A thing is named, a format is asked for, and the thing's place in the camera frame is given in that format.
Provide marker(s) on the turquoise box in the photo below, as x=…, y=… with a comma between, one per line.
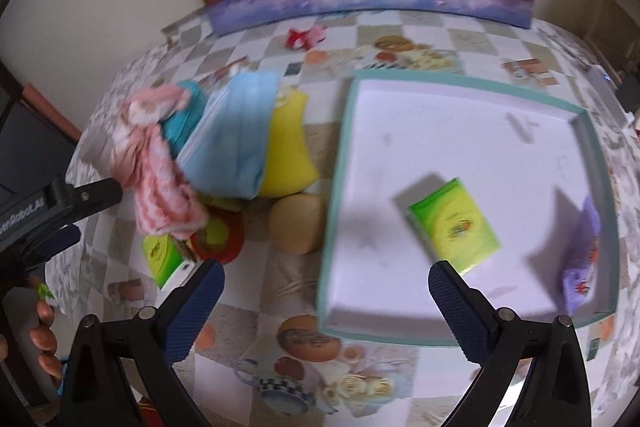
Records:
x=182, y=127

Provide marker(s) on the black device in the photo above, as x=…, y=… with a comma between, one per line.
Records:
x=631, y=92

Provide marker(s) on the green tissue packet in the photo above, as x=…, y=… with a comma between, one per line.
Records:
x=160, y=257
x=450, y=222

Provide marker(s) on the yellow and green sponge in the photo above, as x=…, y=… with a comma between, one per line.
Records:
x=290, y=152

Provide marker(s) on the red pink hair bow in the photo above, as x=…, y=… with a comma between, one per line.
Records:
x=300, y=38

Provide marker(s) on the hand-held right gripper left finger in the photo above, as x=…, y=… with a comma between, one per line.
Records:
x=197, y=307

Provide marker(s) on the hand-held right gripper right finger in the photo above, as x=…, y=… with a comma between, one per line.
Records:
x=457, y=312

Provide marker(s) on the purple tissue packet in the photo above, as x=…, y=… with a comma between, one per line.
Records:
x=580, y=247

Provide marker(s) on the red tape roll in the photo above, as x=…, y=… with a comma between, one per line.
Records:
x=237, y=239

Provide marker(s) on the checkered printed tablecloth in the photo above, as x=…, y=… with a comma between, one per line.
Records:
x=280, y=297

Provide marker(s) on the teal-edged white cardboard box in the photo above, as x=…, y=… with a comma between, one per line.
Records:
x=450, y=147

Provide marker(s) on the pink ruffled cloth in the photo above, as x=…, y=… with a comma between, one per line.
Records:
x=150, y=104

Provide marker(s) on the blue face mask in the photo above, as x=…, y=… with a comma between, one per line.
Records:
x=230, y=142

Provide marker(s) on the beige round sponge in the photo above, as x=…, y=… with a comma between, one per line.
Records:
x=295, y=222

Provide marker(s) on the person's left hand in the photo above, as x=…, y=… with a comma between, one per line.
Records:
x=46, y=337

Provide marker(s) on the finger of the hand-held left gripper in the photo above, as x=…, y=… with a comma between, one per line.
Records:
x=97, y=199
x=55, y=242

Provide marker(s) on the pink white zigzag cloth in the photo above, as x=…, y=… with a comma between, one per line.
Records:
x=155, y=187

